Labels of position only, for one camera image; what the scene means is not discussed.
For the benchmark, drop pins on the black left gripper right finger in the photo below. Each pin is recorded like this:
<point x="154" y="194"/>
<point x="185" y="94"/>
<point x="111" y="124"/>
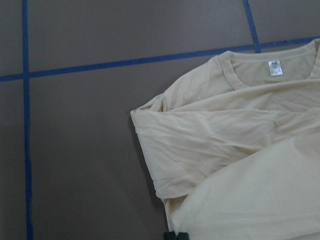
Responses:
<point x="183" y="236"/>

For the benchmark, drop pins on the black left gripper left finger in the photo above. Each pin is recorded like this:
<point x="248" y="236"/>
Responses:
<point x="170" y="235"/>

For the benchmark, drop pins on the beige long-sleeve printed shirt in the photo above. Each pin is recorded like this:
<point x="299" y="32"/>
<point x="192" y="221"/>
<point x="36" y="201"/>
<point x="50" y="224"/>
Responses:
<point x="233" y="147"/>

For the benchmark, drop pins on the brown table mat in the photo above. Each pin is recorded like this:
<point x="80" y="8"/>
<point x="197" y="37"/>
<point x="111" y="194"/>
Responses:
<point x="71" y="167"/>

